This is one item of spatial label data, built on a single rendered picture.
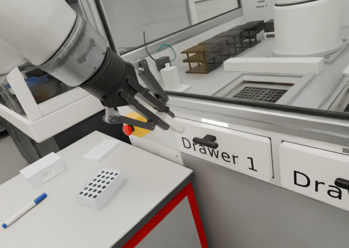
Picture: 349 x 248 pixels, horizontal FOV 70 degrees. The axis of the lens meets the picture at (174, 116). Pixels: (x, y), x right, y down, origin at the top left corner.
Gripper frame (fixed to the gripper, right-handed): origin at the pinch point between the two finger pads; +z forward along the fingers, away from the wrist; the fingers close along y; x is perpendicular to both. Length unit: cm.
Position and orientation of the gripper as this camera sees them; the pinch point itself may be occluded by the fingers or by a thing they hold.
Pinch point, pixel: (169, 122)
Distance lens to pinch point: 51.5
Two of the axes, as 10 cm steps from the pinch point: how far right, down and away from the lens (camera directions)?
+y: 4.2, -8.8, 2.2
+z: 5.8, 4.5, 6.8
